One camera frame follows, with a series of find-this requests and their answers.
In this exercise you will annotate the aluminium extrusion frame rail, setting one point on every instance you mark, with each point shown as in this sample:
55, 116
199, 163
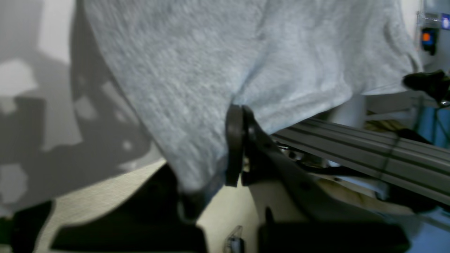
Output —
415, 166

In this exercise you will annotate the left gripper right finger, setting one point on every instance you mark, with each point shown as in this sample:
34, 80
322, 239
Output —
298, 215

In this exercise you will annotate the grey t-shirt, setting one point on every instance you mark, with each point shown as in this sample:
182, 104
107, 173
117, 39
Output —
182, 63

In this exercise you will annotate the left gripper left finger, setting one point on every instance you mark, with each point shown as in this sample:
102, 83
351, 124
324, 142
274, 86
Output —
157, 218

